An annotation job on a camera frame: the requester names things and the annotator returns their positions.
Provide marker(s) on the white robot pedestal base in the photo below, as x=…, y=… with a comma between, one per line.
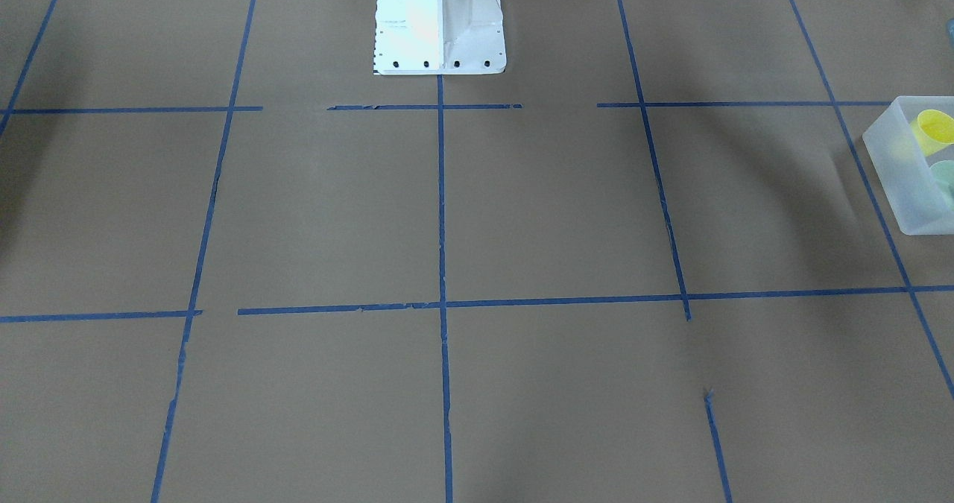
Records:
x=439, y=37

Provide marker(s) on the mint green bowl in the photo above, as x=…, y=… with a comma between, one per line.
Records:
x=942, y=173

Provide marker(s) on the yellow plastic cup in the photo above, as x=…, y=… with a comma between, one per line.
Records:
x=933, y=131

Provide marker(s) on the clear plastic storage box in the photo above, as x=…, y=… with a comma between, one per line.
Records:
x=903, y=170

